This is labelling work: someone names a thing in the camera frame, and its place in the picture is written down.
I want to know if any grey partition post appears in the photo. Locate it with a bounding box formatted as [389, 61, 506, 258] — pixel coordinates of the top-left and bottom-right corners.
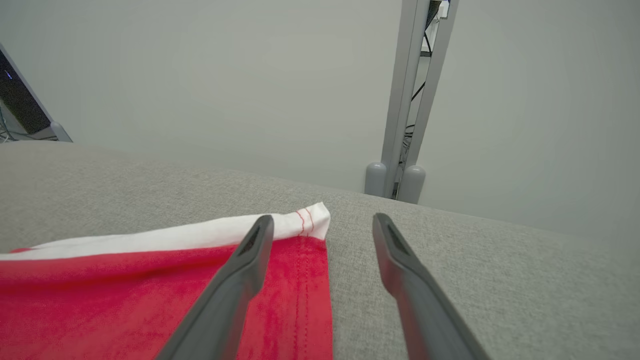
[381, 0, 460, 201]

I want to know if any black partition post cable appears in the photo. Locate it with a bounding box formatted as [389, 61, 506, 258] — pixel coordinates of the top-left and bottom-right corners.
[395, 0, 443, 198]

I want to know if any red and white garment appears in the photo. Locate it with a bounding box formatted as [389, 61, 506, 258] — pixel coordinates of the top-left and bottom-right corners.
[0, 201, 334, 360]

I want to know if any grey cylinder post foot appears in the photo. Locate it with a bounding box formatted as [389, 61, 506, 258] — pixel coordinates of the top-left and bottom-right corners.
[398, 165, 427, 205]
[364, 161, 388, 197]

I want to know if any dark panel with grey frame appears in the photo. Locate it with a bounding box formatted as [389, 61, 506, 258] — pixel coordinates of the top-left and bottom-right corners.
[0, 44, 74, 144]

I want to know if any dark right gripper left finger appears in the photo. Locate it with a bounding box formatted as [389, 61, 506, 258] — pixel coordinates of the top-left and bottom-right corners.
[156, 215, 275, 360]

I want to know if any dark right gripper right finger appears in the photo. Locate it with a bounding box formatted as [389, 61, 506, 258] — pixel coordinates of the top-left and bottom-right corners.
[372, 212, 492, 360]

